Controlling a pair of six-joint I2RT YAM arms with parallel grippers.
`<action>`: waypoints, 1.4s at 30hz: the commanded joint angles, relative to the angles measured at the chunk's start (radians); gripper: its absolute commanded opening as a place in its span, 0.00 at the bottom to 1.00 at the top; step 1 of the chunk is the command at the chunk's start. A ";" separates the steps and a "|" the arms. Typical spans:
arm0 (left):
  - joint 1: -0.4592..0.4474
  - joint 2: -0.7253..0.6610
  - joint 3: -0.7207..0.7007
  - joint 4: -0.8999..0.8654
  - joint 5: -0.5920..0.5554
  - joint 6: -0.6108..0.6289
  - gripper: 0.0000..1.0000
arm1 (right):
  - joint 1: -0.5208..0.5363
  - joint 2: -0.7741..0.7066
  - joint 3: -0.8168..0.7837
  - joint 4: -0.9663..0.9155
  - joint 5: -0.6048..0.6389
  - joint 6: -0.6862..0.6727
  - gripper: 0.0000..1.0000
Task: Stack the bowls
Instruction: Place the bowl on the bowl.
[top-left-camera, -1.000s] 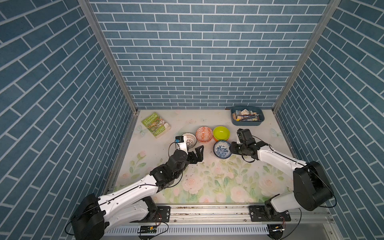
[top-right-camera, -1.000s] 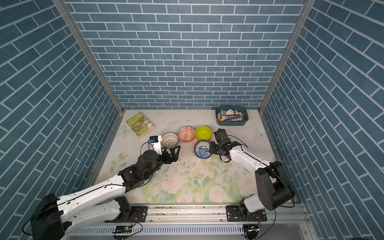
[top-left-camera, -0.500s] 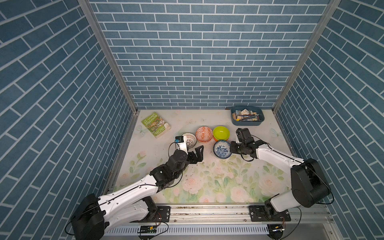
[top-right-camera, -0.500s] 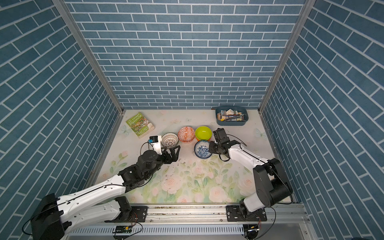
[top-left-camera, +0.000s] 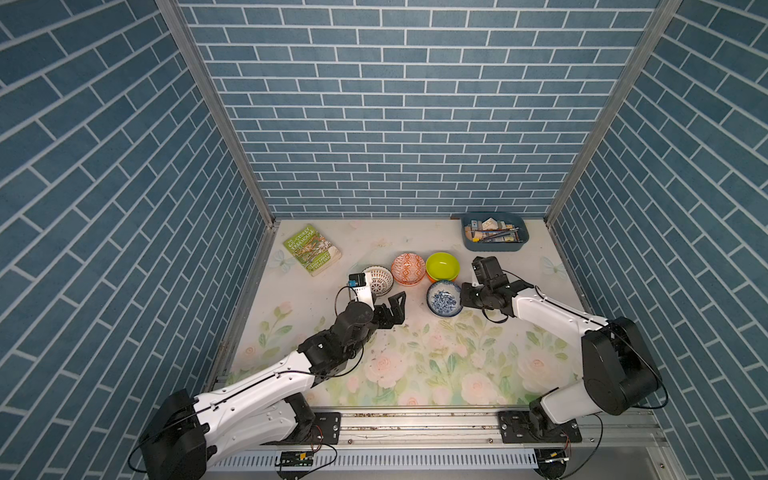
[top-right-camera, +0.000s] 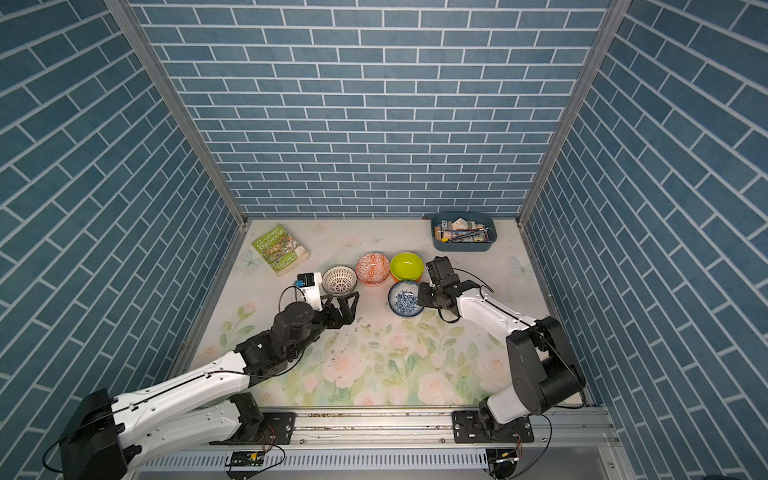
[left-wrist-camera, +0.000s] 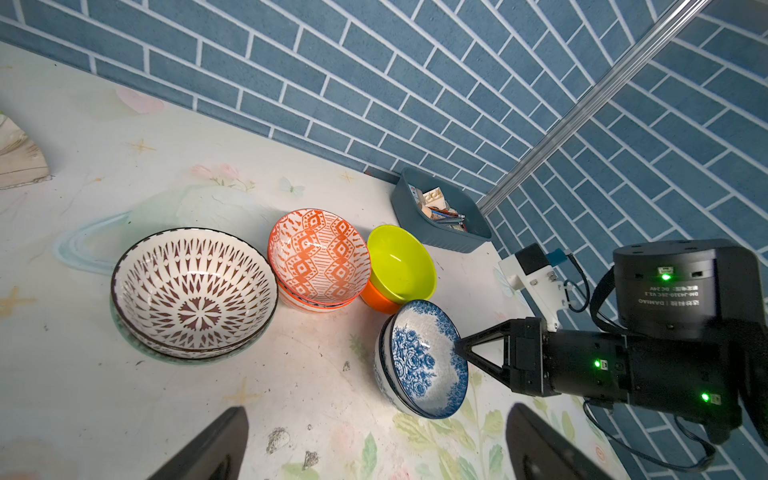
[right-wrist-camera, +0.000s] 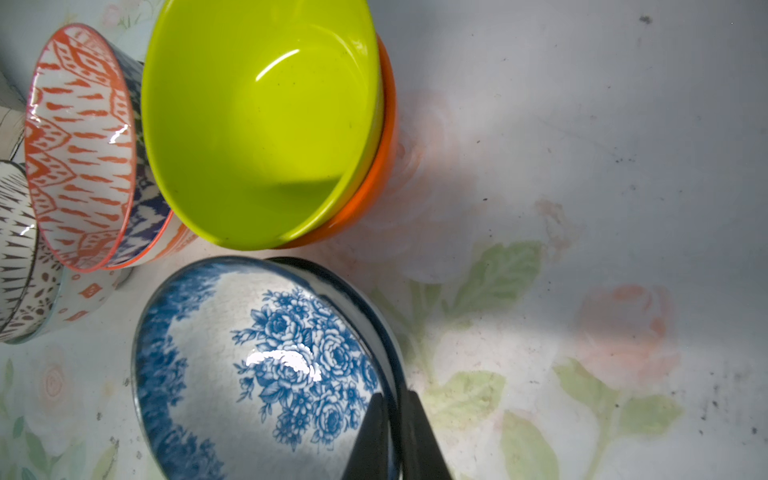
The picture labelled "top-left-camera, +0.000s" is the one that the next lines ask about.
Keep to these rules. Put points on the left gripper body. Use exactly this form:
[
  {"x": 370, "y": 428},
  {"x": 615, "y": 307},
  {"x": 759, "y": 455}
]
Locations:
[{"x": 369, "y": 326}]

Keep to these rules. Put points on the blue floral bowl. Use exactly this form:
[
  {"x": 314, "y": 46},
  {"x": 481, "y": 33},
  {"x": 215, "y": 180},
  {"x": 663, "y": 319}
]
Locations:
[{"x": 444, "y": 299}]

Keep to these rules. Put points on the left circuit board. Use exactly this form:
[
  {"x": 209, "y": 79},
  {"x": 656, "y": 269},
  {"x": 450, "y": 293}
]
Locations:
[{"x": 295, "y": 459}]

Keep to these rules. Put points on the circuit board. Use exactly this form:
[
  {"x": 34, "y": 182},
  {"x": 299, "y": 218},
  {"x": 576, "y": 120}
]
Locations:
[
  {"x": 295, "y": 459},
  {"x": 551, "y": 463}
]

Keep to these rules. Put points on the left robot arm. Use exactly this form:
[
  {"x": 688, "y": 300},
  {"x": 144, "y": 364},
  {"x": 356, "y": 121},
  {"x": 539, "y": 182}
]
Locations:
[{"x": 188, "y": 434}]

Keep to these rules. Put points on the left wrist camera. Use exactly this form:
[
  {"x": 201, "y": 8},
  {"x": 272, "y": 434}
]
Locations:
[{"x": 361, "y": 285}]

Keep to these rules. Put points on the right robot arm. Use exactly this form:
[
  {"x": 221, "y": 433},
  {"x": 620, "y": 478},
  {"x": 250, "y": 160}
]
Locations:
[{"x": 618, "y": 371}]

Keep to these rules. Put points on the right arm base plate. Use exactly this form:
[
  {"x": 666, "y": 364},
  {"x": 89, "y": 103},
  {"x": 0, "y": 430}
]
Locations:
[{"x": 519, "y": 426}]

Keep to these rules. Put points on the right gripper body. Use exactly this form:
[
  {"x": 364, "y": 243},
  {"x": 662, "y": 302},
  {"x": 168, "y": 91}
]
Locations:
[{"x": 474, "y": 296}]

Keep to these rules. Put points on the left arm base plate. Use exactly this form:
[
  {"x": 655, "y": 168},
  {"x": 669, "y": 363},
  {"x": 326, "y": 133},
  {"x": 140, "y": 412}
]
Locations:
[{"x": 324, "y": 427}]

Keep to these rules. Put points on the red geometric pattern bowl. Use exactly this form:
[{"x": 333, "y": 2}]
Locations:
[{"x": 408, "y": 269}]

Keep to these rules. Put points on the right circuit board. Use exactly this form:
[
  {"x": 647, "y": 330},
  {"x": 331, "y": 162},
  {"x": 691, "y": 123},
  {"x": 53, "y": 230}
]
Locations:
[{"x": 551, "y": 463}]

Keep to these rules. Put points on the dark red lattice bowl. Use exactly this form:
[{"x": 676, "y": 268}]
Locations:
[{"x": 380, "y": 279}]

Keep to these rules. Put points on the art supplies in bin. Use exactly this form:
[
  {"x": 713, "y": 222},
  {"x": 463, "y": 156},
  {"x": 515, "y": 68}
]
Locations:
[{"x": 492, "y": 231}]

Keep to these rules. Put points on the lime green bowl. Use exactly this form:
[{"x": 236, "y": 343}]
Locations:
[{"x": 444, "y": 264}]

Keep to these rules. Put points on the teal plastic bin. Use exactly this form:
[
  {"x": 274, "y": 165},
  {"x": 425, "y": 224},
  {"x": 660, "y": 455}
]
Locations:
[{"x": 494, "y": 247}]

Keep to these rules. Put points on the aluminium rail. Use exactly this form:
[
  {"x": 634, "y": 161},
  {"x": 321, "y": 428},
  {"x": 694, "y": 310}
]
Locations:
[{"x": 465, "y": 427}]

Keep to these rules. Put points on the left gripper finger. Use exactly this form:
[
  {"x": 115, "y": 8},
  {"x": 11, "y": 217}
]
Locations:
[
  {"x": 397, "y": 306},
  {"x": 384, "y": 316}
]

